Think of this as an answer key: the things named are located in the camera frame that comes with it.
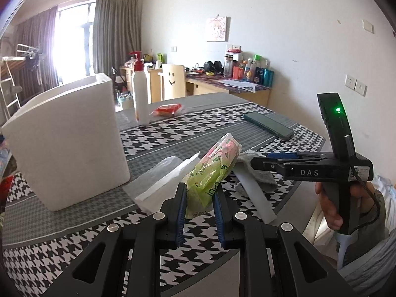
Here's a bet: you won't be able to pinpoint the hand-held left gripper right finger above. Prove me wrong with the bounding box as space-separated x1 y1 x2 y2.
212 188 353 297

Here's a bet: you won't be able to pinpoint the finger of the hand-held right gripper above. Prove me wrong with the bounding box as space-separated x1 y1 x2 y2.
250 155 335 175
268 151 335 160

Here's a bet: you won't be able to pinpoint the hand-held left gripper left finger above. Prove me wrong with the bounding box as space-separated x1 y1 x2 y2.
46 183 189 297

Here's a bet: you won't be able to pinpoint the grey cloth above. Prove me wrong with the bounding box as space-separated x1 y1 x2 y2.
233 149 279 192

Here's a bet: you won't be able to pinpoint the white foam strip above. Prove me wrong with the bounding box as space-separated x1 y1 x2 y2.
237 172 276 224

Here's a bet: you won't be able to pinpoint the white plastic bag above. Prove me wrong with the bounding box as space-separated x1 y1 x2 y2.
134 151 202 211

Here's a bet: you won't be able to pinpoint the green floral tissue packet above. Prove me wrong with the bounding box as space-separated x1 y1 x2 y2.
185 133 242 220

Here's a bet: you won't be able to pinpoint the white foam box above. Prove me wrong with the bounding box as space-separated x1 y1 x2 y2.
0 73 132 212

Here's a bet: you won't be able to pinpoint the person's right forearm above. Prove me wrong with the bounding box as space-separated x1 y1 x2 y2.
334 189 396 297

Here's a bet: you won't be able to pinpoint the person's right hand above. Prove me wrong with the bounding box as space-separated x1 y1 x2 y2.
316 180 344 230

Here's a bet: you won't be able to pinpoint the dark smartphone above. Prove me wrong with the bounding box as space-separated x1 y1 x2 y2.
243 112 295 140

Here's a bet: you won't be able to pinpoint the printed paper sheets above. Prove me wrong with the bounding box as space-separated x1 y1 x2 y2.
219 79 257 93

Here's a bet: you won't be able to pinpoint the row of toiletry bottles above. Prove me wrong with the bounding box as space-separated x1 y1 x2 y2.
223 52 274 88

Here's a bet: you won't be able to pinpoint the houndstooth tablecloth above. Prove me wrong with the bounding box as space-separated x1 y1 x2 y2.
0 92 328 297

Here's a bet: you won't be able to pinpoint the red snack packet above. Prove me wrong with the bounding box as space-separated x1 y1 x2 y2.
151 103 185 118

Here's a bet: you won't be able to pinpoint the black headphones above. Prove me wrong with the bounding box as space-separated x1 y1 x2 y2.
202 61 224 74

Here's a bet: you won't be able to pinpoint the white spray bottle red nozzle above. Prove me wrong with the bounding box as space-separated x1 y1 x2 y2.
129 51 150 125

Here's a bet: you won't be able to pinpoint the wooden chair with smiley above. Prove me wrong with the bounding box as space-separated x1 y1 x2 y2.
158 64 187 101

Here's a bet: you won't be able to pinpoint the white bucket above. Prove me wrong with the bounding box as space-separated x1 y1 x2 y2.
119 91 134 110

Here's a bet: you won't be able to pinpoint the black folding cart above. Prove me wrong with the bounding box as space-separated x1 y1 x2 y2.
111 66 124 87

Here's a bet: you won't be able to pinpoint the brown curtain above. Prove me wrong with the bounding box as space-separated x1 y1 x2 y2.
14 5 59 89
92 0 143 78

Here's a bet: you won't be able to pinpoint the glass balcony door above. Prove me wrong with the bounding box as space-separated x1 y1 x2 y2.
52 1 97 84

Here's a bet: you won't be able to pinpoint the dark hanging clothes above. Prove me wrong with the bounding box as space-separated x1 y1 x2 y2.
26 52 44 85

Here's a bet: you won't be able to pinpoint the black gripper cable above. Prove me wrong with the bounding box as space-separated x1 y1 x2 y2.
343 134 382 233

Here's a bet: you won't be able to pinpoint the cartoon wall poster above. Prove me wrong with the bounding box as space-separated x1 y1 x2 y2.
206 16 227 42

